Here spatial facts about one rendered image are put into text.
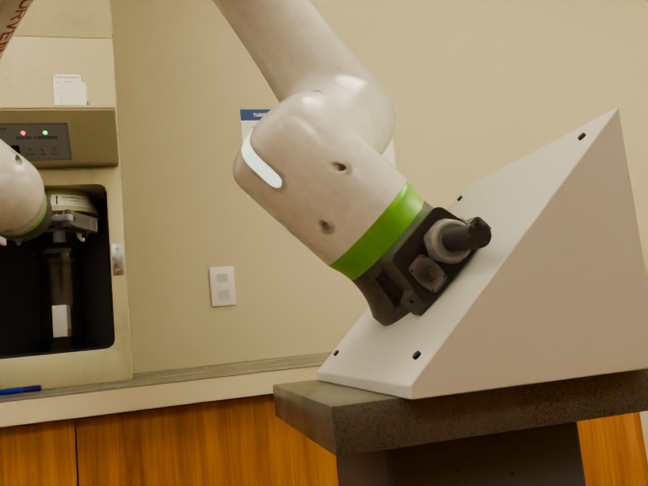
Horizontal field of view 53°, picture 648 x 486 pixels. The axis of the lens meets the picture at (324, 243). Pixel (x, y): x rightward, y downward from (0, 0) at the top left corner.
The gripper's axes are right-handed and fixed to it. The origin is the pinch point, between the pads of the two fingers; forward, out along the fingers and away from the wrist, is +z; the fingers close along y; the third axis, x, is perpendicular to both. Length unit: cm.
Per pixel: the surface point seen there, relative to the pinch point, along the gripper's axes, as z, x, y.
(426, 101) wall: 65, -50, -111
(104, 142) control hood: 13.5, -21.8, -10.8
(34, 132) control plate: 11.3, -23.5, 2.7
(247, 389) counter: -9.9, 31.3, -34.2
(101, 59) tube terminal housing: 19.5, -43.2, -10.7
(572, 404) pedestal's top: -76, 31, -54
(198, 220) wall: 63, -13, -33
